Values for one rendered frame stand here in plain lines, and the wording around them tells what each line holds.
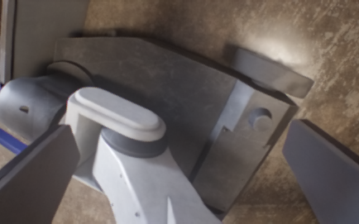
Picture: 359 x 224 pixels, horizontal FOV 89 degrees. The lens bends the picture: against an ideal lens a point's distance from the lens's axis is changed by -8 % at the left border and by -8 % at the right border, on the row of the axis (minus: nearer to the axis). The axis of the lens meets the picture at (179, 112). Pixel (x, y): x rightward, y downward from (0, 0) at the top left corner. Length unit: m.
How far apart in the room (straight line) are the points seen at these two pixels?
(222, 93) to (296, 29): 0.30
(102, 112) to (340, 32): 0.64
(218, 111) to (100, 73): 0.32
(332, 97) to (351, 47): 0.15
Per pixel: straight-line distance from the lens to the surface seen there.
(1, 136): 0.96
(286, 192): 0.85
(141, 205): 0.31
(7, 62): 0.63
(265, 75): 0.45
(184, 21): 0.65
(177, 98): 0.49
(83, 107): 0.41
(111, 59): 0.54
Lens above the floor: 0.63
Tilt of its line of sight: 67 degrees down
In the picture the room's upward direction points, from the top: 146 degrees counter-clockwise
